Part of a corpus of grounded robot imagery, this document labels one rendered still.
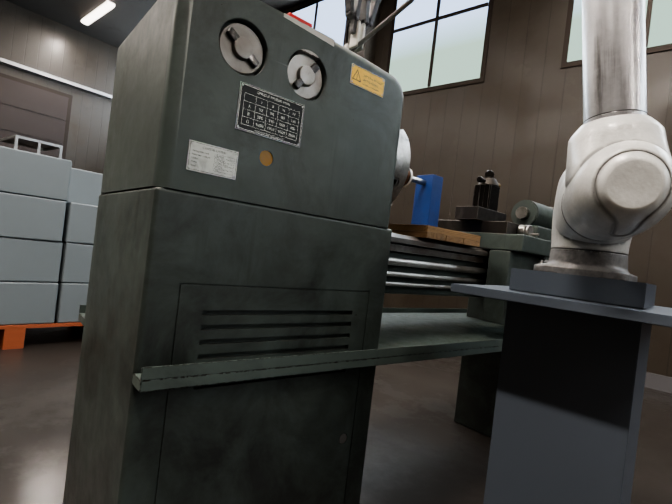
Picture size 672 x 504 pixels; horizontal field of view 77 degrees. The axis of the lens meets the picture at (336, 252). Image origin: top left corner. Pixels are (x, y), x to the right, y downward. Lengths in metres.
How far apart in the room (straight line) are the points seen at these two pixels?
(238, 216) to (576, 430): 0.80
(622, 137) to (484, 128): 4.06
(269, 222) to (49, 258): 2.35
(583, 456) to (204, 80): 1.02
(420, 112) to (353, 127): 4.33
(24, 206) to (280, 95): 2.32
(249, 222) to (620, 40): 0.75
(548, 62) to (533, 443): 4.24
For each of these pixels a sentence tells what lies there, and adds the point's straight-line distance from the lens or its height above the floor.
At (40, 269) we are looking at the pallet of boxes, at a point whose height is 0.47.
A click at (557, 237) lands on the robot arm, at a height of 0.88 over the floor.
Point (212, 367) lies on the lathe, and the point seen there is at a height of 0.55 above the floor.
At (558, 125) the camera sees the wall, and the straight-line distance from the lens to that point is 4.68.
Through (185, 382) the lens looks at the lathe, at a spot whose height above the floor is 0.53.
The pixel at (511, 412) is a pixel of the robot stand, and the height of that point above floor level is 0.48.
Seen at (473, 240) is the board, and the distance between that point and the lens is 1.57.
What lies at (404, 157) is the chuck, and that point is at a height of 1.09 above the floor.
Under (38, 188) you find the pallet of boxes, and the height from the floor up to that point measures 0.95.
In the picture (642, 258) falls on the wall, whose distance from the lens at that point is 4.33.
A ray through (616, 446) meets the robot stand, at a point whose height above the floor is 0.48.
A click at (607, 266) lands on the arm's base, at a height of 0.83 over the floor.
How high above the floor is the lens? 0.79
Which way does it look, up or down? level
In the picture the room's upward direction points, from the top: 7 degrees clockwise
